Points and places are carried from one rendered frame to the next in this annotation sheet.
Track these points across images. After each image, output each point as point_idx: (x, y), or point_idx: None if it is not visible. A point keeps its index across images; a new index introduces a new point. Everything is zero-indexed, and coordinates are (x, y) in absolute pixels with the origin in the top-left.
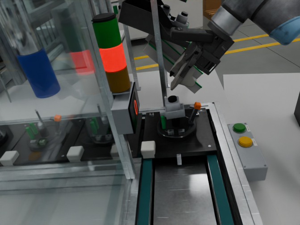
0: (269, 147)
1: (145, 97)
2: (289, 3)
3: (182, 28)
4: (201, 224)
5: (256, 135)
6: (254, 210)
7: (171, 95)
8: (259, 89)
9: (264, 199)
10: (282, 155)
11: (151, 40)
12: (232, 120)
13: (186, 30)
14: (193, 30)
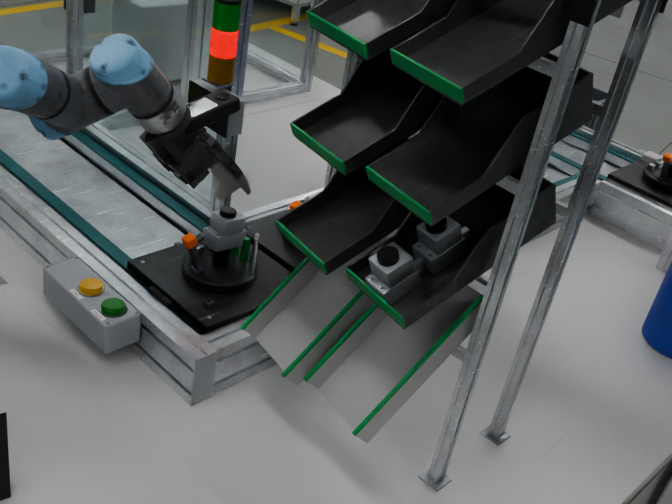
0: (51, 379)
1: (433, 414)
2: None
3: (219, 99)
4: (102, 224)
5: (86, 398)
6: (45, 222)
7: (378, 446)
8: None
9: (37, 300)
10: (22, 373)
11: None
12: (156, 418)
13: (211, 100)
14: (204, 105)
